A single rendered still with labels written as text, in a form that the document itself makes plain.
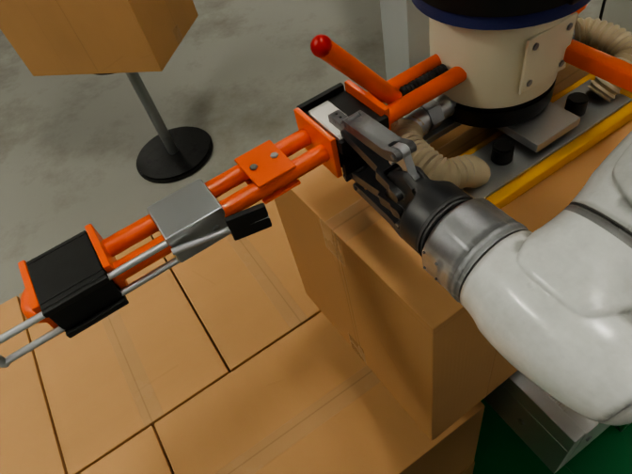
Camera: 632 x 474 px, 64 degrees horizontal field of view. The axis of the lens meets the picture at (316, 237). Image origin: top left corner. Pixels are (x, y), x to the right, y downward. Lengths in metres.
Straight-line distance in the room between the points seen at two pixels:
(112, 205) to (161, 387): 1.49
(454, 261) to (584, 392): 0.14
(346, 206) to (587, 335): 0.40
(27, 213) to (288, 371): 1.98
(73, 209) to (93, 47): 0.89
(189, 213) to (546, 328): 0.37
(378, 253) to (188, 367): 0.73
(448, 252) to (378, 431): 0.70
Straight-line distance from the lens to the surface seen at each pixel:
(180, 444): 1.21
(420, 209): 0.49
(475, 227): 0.46
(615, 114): 0.84
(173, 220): 0.57
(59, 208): 2.80
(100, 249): 0.58
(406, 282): 0.63
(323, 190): 0.75
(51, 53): 2.32
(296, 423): 1.14
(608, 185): 0.45
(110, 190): 2.72
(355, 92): 0.65
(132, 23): 2.03
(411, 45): 2.05
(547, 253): 0.43
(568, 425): 1.07
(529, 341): 0.42
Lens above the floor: 1.60
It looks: 50 degrees down
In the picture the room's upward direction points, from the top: 16 degrees counter-clockwise
